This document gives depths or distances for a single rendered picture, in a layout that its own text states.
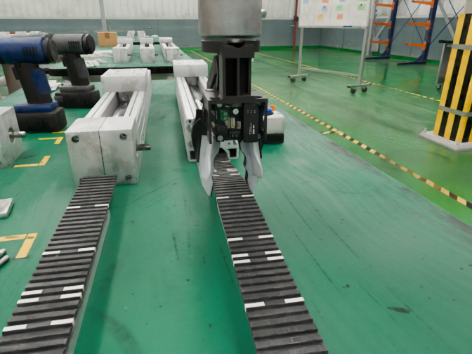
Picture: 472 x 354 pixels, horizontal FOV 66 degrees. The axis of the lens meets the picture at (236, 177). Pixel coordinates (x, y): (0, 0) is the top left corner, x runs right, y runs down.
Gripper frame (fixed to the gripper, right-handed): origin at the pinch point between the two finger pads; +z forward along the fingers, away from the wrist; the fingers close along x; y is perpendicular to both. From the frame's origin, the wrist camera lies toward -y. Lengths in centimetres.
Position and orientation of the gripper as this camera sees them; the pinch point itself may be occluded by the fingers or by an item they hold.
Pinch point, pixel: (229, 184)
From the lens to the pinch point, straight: 53.4
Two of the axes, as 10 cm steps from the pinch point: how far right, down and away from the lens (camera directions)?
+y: 1.8, 3.8, -9.1
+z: 0.0, 9.2, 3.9
